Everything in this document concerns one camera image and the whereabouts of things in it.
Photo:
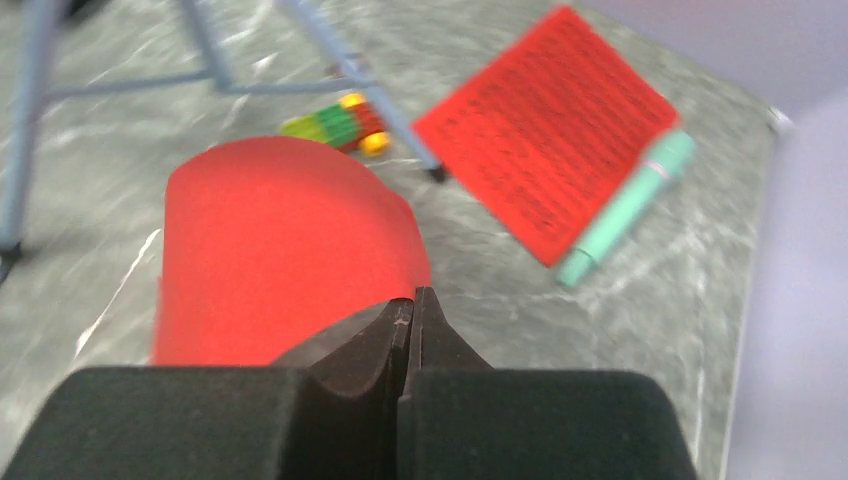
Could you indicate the red sheet music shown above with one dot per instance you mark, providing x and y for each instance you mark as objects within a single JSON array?
[
  {"x": 545, "y": 134},
  {"x": 270, "y": 240}
]

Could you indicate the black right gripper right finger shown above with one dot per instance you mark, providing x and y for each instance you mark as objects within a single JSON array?
[{"x": 461, "y": 418}]

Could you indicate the mint green microphone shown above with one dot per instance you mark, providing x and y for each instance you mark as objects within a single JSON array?
[{"x": 660, "y": 164}]

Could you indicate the colourful toy brick car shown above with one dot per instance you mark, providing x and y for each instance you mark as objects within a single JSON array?
[{"x": 351, "y": 124}]

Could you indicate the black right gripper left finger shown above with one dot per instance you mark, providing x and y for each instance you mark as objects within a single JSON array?
[{"x": 333, "y": 420}]

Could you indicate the light blue music stand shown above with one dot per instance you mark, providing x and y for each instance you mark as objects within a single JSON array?
[{"x": 33, "y": 94}]

